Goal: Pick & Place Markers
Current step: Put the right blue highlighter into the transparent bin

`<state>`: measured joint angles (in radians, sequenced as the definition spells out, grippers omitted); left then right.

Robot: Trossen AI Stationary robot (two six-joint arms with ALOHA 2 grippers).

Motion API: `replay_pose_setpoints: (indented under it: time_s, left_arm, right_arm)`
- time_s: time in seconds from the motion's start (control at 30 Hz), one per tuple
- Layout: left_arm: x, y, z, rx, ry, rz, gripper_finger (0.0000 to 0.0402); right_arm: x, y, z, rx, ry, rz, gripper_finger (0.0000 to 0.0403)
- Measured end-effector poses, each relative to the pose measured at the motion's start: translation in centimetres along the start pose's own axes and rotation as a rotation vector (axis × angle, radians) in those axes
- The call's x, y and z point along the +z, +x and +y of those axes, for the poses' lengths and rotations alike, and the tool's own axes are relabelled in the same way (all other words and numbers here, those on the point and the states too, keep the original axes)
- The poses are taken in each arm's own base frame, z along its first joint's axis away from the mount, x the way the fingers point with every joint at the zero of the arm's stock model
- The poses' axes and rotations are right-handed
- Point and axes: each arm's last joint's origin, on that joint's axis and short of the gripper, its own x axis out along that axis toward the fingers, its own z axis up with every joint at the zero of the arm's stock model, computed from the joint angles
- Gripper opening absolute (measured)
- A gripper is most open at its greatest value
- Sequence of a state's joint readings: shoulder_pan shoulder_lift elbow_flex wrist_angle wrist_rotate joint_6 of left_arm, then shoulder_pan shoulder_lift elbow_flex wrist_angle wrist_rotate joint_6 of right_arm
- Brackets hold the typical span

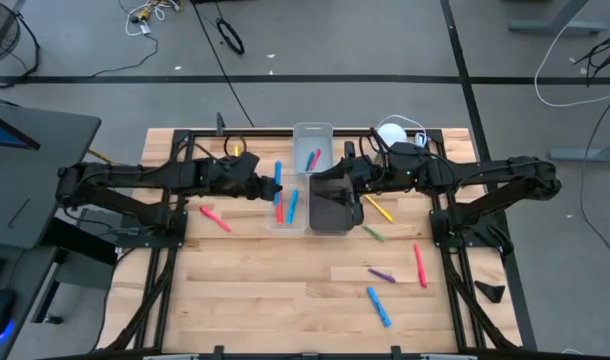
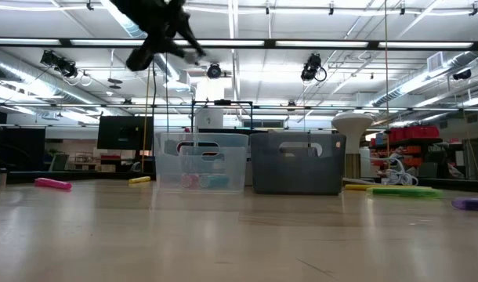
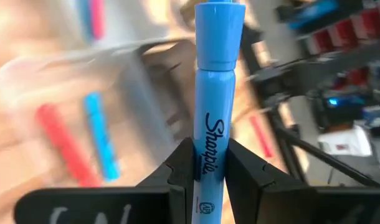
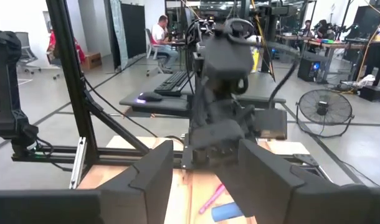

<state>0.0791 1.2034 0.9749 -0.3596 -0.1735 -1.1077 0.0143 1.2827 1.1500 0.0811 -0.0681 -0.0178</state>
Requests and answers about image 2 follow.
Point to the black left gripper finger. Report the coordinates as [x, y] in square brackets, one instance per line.
[148, 55]
[136, 58]

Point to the yellow marker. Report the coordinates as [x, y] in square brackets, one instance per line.
[139, 180]
[360, 187]

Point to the red highlighter marker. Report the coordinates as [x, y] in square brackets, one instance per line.
[189, 181]

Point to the blue marker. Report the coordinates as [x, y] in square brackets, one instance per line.
[213, 181]

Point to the pink marker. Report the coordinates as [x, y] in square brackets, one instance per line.
[53, 183]

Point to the green marker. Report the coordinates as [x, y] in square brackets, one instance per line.
[405, 192]

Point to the purple marker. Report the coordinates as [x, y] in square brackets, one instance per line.
[472, 204]

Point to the black monitor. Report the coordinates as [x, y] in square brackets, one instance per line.
[125, 132]

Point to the white numbered box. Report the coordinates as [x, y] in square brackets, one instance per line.
[208, 117]

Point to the wooden shelf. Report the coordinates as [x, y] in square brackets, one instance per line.
[84, 160]

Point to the black rig bar with lights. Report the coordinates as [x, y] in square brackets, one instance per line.
[270, 44]

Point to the clear plastic bin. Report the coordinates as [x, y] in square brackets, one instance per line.
[164, 172]

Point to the white plastic bin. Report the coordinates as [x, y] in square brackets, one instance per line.
[201, 164]

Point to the grey office chair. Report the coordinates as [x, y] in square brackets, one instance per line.
[59, 162]

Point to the black cabinet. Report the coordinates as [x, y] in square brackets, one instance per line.
[19, 149]

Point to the dark smoky plastic bin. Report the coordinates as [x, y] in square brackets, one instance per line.
[298, 176]

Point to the white mushroom table lamp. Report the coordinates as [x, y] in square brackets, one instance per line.
[352, 125]

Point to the shelf with red bins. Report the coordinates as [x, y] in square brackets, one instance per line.
[415, 133]

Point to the round black overhead camera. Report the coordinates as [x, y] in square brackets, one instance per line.
[213, 71]

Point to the black camera on mount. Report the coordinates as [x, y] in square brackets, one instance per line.
[62, 66]

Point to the small black ceiling camera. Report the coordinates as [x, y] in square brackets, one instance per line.
[462, 74]

